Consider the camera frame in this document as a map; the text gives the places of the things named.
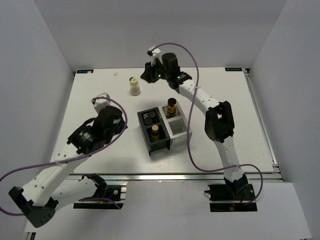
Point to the gold bottle black cap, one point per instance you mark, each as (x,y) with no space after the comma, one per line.
(171,107)

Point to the yellow-lid white powder bottle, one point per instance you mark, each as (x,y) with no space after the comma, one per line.
(134,86)

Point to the blue sticker left corner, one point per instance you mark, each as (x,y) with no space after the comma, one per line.
(84,71)

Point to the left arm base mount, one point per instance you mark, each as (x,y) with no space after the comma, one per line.
(106,197)

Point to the white organizer rack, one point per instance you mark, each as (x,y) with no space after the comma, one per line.
(176,126)

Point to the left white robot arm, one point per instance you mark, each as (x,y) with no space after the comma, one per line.
(43,196)

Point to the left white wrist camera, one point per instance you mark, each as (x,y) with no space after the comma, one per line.
(101,103)

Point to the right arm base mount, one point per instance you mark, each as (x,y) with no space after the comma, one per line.
(222,199)

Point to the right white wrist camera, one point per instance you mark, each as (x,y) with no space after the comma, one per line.
(154,53)

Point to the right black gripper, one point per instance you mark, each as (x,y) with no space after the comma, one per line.
(149,74)

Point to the blue sticker corner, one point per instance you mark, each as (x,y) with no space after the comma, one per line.
(84,71)
(233,69)

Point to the black-cap spice jar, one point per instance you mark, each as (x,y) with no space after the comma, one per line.
(148,121)
(152,114)

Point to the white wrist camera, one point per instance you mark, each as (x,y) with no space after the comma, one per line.
(101,103)
(154,53)

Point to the blue sticker right corner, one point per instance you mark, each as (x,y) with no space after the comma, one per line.
(233,69)

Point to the black organizer rack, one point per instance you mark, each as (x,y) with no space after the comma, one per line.
(164,142)

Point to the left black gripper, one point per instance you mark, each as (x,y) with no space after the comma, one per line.
(121,126)

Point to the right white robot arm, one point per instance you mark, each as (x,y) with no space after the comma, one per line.
(219,121)

